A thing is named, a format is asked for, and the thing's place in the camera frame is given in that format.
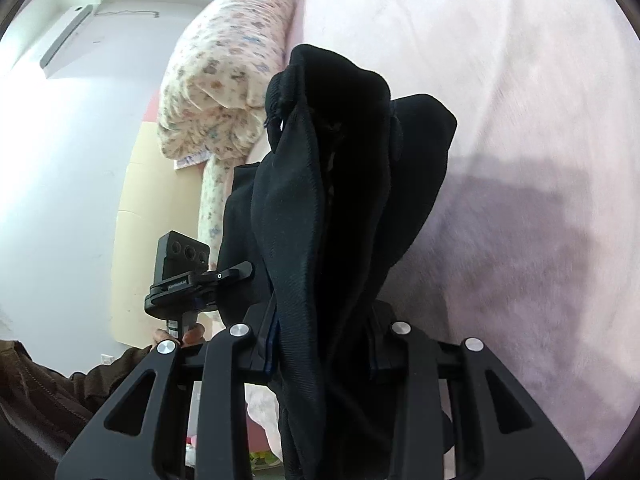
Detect person's left hand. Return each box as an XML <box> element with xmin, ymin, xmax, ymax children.
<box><xmin>151</xmin><ymin>323</ymin><xmax>207</xmax><ymax>350</ymax></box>

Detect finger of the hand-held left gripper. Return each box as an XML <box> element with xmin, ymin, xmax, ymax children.
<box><xmin>196</xmin><ymin>261</ymin><xmax>255</xmax><ymax>287</ymax></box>

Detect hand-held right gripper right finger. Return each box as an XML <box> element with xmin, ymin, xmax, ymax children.
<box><xmin>367</xmin><ymin>300</ymin><xmax>586</xmax><ymax>480</ymax></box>

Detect beige bed panel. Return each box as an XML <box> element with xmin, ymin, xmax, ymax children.
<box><xmin>109</xmin><ymin>120</ymin><xmax>227</xmax><ymax>352</ymax></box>

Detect floral quilt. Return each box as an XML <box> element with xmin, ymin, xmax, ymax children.
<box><xmin>156</xmin><ymin>0</ymin><xmax>297</xmax><ymax>257</ymax></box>

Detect black pants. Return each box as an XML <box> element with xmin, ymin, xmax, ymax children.
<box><xmin>216</xmin><ymin>43</ymin><xmax>458</xmax><ymax>480</ymax></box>

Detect person's left forearm brown sleeve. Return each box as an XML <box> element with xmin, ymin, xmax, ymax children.
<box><xmin>0</xmin><ymin>338</ymin><xmax>157</xmax><ymax>480</ymax></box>

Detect white air conditioner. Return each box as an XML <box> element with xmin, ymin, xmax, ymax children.
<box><xmin>39</xmin><ymin>4</ymin><xmax>109</xmax><ymax>80</ymax></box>

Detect pink bed sheet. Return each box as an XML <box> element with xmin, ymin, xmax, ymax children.
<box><xmin>244</xmin><ymin>0</ymin><xmax>640</xmax><ymax>480</ymax></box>

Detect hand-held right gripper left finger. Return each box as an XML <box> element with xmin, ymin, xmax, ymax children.
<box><xmin>55</xmin><ymin>305</ymin><xmax>279</xmax><ymax>480</ymax></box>

